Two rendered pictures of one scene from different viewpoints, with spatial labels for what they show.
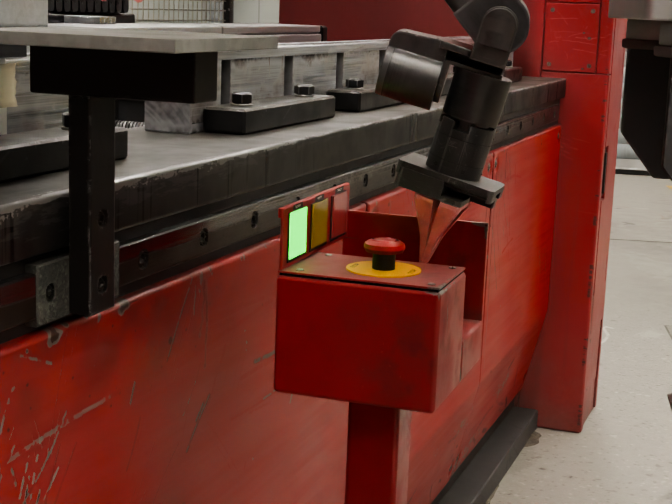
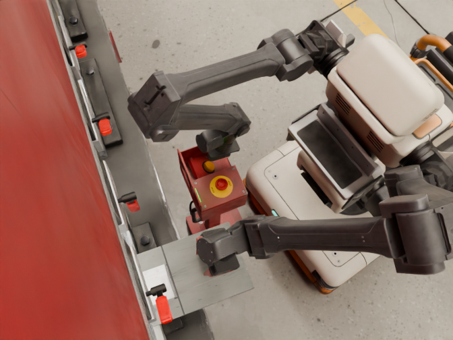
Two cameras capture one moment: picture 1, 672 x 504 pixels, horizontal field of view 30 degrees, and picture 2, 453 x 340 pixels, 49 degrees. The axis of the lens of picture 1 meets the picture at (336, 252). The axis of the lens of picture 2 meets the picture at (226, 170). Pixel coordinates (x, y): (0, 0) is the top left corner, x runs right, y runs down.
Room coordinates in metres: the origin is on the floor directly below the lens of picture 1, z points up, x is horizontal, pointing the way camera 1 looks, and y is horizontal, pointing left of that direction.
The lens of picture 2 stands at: (0.81, 0.30, 2.25)
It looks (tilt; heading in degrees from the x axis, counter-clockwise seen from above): 69 degrees down; 315
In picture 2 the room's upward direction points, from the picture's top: 5 degrees clockwise
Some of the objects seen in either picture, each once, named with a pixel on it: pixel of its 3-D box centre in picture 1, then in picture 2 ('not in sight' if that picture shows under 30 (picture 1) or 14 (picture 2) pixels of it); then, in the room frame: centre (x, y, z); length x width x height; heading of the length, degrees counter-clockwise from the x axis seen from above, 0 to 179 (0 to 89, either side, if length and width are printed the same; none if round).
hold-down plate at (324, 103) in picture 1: (274, 112); (100, 102); (1.60, 0.08, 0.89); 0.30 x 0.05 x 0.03; 160
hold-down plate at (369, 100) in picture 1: (375, 95); (67, 1); (1.97, -0.05, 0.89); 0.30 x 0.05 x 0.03; 160
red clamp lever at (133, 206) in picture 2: not in sight; (129, 204); (1.17, 0.23, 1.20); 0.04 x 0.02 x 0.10; 70
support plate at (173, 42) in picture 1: (79, 36); (192, 272); (1.00, 0.21, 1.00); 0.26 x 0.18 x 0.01; 70
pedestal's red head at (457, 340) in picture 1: (386, 289); (212, 177); (1.22, -0.05, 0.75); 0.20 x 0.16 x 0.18; 162
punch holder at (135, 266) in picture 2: not in sight; (121, 289); (1.02, 0.35, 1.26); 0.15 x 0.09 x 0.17; 160
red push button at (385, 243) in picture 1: (384, 257); (221, 185); (1.18, -0.05, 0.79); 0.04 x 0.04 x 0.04
